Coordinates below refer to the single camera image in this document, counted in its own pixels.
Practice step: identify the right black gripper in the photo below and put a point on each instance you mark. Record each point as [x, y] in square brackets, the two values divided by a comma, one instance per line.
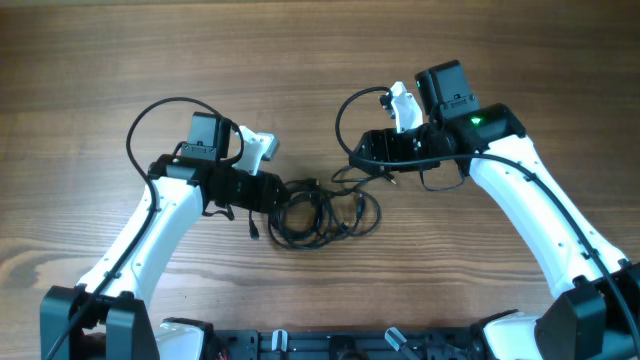
[374, 139]

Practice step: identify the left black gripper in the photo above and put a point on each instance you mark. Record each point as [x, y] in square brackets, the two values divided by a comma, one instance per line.
[264, 189]

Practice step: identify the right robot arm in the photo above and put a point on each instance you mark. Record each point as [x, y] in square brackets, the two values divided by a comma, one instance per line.
[595, 287]

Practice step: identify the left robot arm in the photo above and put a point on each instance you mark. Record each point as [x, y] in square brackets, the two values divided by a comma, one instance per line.
[105, 315]

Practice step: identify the left white rail clip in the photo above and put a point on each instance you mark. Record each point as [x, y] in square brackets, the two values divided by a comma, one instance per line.
[279, 341]

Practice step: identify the white rail clip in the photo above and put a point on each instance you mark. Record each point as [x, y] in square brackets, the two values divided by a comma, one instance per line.
[279, 341]
[395, 339]

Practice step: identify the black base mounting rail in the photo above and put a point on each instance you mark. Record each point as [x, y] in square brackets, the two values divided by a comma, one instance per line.
[350, 345]

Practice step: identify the right white rail clip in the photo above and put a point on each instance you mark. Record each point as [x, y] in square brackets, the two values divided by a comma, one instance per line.
[395, 339]

